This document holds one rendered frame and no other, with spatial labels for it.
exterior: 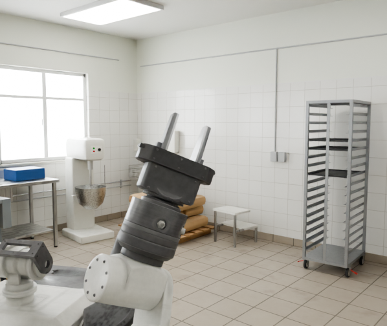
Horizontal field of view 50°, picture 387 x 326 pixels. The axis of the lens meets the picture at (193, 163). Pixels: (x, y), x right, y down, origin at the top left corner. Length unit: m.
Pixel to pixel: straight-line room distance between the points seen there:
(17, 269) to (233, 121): 5.27
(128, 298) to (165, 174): 0.18
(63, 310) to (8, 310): 0.10
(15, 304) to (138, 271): 0.36
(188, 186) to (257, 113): 5.16
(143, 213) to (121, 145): 6.52
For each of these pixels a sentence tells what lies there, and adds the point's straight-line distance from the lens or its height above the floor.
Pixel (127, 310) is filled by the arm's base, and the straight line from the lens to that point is 0.80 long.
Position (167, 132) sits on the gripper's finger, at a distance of 0.62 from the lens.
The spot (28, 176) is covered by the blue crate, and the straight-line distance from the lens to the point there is 5.59.
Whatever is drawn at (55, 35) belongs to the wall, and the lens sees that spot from 6.54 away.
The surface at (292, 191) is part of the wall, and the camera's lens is 5.55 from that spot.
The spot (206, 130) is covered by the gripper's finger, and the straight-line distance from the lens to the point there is 0.64.
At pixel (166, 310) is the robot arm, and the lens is 0.64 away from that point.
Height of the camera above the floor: 1.58
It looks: 5 degrees down
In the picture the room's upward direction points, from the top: straight up
